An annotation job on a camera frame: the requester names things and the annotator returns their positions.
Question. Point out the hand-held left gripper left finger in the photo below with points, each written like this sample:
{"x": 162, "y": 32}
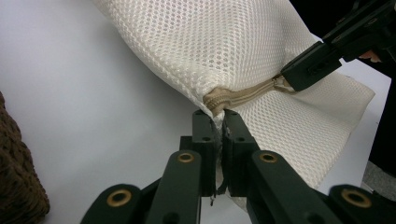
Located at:
{"x": 204, "y": 149}

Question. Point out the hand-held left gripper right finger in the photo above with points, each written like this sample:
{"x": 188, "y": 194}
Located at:
{"x": 236, "y": 146}

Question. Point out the cream mesh laundry bag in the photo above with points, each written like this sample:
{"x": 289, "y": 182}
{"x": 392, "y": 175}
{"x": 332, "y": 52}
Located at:
{"x": 218, "y": 46}

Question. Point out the brown woven basket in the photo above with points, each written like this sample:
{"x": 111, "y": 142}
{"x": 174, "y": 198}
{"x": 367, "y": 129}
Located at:
{"x": 18, "y": 174}

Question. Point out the black curtain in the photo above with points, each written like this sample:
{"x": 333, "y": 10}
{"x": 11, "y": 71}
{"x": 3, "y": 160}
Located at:
{"x": 386, "y": 124}

